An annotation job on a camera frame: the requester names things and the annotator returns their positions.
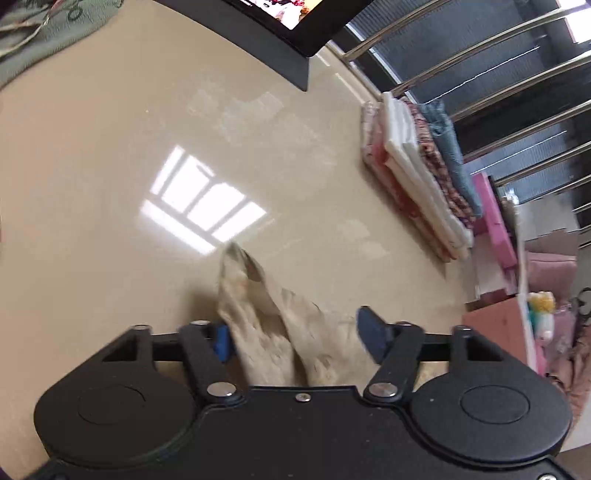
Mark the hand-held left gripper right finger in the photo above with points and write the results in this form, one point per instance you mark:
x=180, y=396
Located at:
x=373, y=334

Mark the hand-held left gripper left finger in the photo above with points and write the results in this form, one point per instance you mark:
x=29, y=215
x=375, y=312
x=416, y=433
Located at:
x=221, y=344

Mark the beige smocked dress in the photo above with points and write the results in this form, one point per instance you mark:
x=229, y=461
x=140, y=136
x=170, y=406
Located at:
x=277, y=332

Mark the salmon pink storage box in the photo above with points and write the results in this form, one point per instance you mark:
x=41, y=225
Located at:
x=494, y=332

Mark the white box beside magenta box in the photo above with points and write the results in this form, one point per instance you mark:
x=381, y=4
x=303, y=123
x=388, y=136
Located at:
x=494, y=277

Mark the cream folded garment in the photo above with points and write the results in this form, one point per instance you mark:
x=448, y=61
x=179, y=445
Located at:
x=406, y=184

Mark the magenta flat box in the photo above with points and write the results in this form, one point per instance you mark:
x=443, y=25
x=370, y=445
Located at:
x=496, y=221

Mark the yellow white plush toy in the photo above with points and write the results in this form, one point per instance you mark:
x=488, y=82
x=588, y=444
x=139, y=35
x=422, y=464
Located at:
x=542, y=314

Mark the dark red patterned folded garment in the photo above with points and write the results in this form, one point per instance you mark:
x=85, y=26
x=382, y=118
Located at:
x=436, y=161

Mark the pink cushion pouch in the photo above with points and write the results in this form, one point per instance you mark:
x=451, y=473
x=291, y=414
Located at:
x=551, y=272

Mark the pink translucent gift bag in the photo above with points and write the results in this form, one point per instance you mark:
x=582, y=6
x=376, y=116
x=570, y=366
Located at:
x=565, y=332

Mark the teal folded knit garment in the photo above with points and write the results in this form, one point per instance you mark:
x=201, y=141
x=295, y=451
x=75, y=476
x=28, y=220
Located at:
x=450, y=147

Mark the black tablet with folio case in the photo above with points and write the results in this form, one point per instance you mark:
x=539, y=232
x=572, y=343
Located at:
x=295, y=50

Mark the stainless steel window railing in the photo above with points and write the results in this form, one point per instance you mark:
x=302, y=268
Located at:
x=392, y=31

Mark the dark framed window with blinds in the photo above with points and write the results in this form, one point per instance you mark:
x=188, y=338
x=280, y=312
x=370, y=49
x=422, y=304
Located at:
x=508, y=60

